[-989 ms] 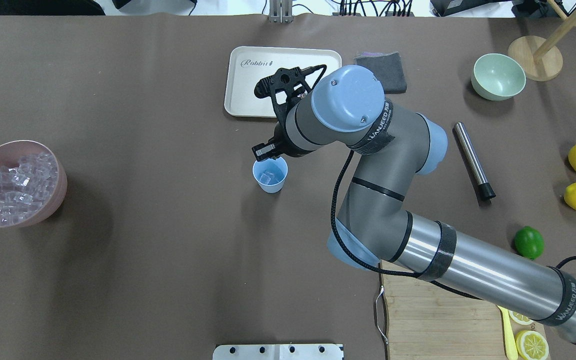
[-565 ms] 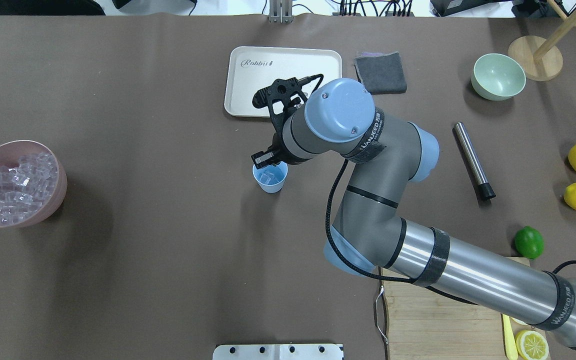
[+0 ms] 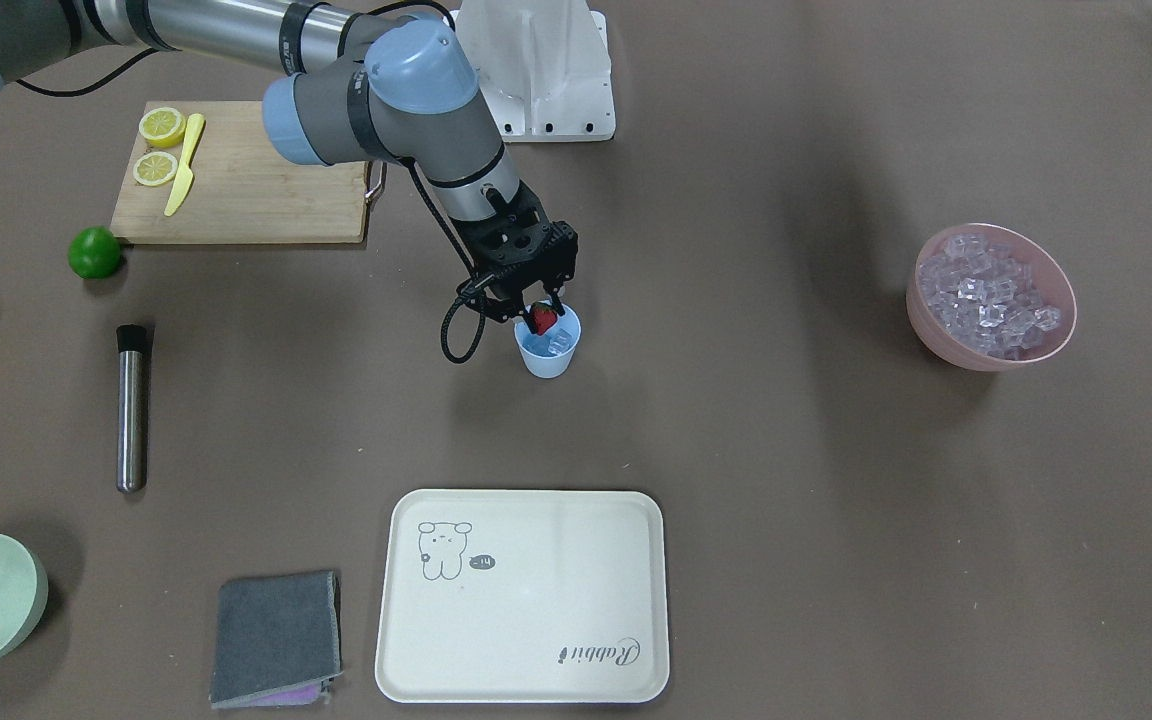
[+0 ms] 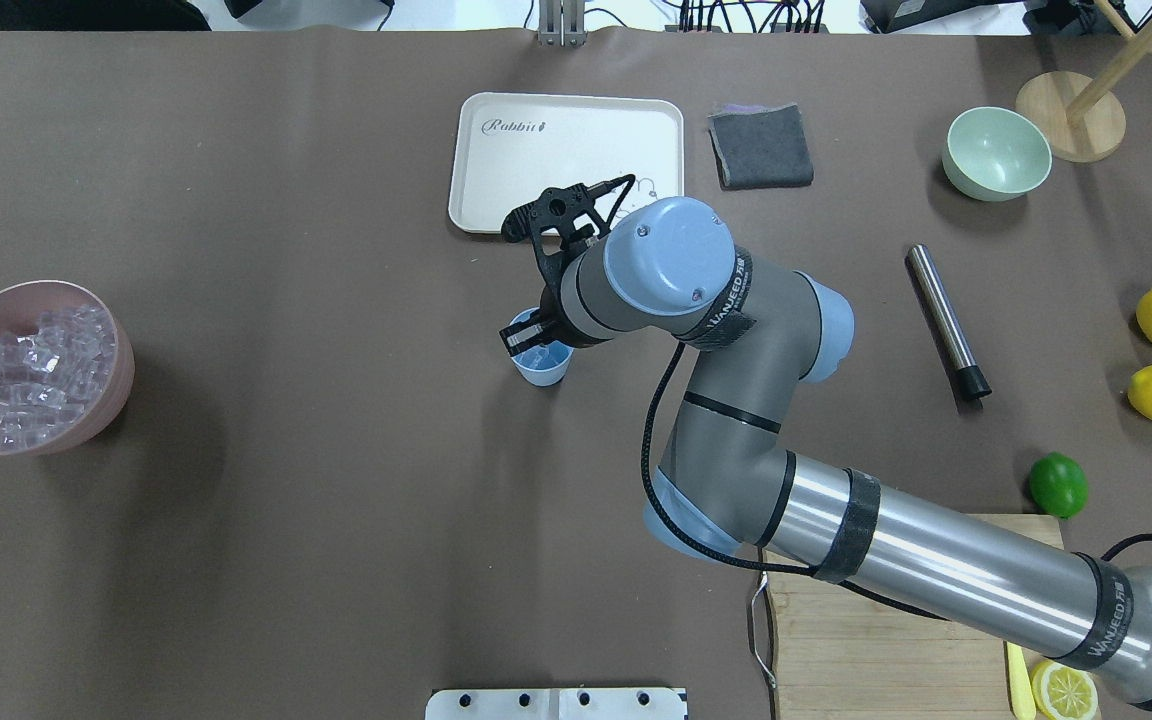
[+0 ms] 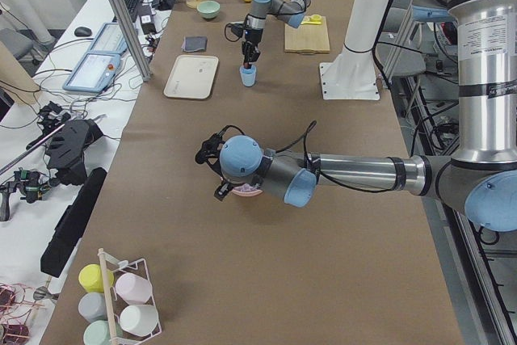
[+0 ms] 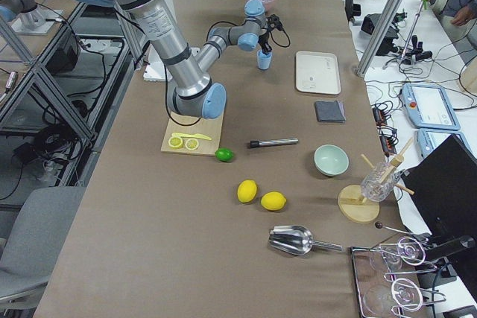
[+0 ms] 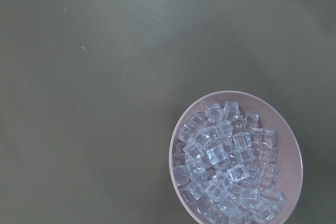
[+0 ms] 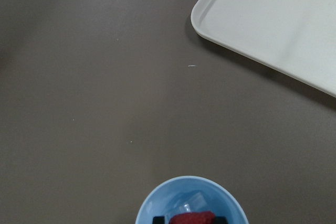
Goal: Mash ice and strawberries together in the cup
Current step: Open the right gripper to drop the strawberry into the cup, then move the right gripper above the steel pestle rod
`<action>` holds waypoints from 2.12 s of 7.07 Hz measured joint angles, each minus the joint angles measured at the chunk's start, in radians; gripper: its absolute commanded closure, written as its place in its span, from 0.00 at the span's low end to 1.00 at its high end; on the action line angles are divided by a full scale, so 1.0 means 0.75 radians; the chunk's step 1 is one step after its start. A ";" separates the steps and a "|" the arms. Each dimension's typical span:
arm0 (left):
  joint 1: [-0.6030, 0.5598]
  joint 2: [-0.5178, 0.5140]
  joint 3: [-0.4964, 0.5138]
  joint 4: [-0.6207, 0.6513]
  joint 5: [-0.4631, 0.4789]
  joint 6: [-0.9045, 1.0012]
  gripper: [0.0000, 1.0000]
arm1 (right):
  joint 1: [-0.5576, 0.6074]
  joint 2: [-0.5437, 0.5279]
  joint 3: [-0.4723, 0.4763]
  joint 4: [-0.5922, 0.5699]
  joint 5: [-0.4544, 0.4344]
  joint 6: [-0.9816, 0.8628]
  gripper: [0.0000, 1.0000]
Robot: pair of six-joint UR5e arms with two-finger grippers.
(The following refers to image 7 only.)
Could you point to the pink bowl of ice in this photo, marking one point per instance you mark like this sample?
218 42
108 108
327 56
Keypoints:
234 159

